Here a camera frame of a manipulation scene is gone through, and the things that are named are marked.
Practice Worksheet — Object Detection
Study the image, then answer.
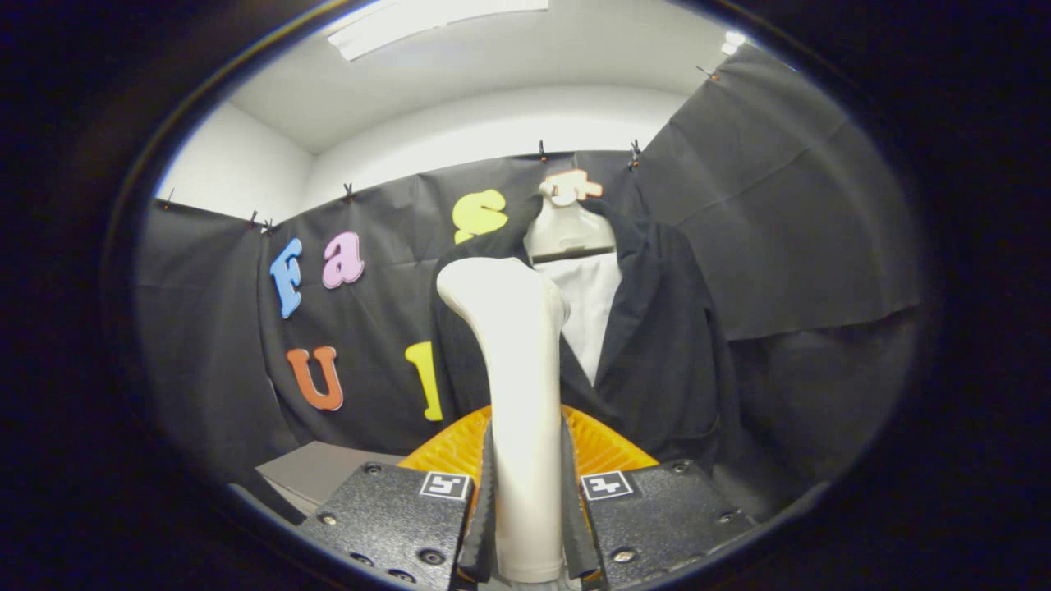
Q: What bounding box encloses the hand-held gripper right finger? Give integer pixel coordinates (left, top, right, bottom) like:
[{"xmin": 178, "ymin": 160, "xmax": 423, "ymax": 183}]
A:
[{"xmin": 561, "ymin": 405, "xmax": 760, "ymax": 591}]

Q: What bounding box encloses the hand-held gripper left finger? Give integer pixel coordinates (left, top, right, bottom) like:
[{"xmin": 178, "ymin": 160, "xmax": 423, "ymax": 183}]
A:
[{"xmin": 297, "ymin": 405, "xmax": 498, "ymax": 591}]

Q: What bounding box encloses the black suit jacket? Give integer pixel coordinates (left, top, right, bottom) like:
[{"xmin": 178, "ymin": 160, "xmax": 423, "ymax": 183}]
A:
[{"xmin": 431, "ymin": 197, "xmax": 744, "ymax": 493}]

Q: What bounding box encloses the white garment steamer handle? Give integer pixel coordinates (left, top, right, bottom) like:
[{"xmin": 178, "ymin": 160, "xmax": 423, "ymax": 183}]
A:
[{"xmin": 435, "ymin": 257, "xmax": 570, "ymax": 584}]

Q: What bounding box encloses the grey cabinet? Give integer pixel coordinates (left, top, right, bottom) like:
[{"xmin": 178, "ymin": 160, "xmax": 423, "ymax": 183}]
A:
[{"xmin": 255, "ymin": 442, "xmax": 407, "ymax": 516}]

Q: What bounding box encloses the white mannequin torso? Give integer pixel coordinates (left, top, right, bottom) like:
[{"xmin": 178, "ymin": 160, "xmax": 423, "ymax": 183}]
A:
[{"xmin": 523, "ymin": 181, "xmax": 622, "ymax": 387}]

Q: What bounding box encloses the black backdrop cloth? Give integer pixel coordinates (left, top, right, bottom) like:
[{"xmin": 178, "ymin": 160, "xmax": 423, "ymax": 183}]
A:
[{"xmin": 135, "ymin": 41, "xmax": 925, "ymax": 526}]

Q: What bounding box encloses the ceiling light panel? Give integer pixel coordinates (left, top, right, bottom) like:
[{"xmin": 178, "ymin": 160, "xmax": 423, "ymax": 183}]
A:
[{"xmin": 328, "ymin": 0, "xmax": 549, "ymax": 62}]

